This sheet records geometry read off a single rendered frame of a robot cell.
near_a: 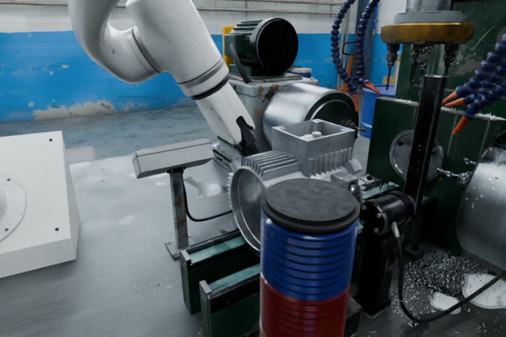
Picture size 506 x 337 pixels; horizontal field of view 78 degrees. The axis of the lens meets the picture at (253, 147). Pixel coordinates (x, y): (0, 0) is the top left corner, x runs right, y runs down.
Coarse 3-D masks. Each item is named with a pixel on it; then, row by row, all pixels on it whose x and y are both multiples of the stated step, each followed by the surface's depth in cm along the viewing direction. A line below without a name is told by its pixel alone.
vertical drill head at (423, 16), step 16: (416, 0) 64; (432, 0) 63; (448, 0) 63; (400, 16) 66; (416, 16) 63; (432, 16) 62; (448, 16) 62; (384, 32) 68; (400, 32) 64; (416, 32) 62; (432, 32) 61; (448, 32) 60; (464, 32) 61; (416, 48) 74; (432, 48) 63; (448, 48) 68; (416, 64) 76; (448, 64) 69
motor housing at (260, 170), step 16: (256, 160) 54; (272, 160) 55; (288, 160) 55; (240, 176) 62; (256, 176) 64; (272, 176) 52; (288, 176) 54; (320, 176) 56; (240, 192) 64; (256, 192) 66; (240, 208) 64; (256, 208) 66; (240, 224) 63; (256, 224) 64; (256, 240) 60
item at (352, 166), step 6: (234, 162) 59; (240, 162) 59; (348, 162) 59; (354, 162) 59; (234, 168) 59; (348, 168) 59; (354, 168) 58; (360, 168) 58; (354, 174) 59; (270, 186) 50; (234, 222) 64
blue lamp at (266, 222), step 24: (264, 216) 19; (264, 240) 19; (288, 240) 17; (312, 240) 17; (336, 240) 17; (264, 264) 20; (288, 264) 18; (312, 264) 17; (336, 264) 18; (288, 288) 18; (312, 288) 18; (336, 288) 18
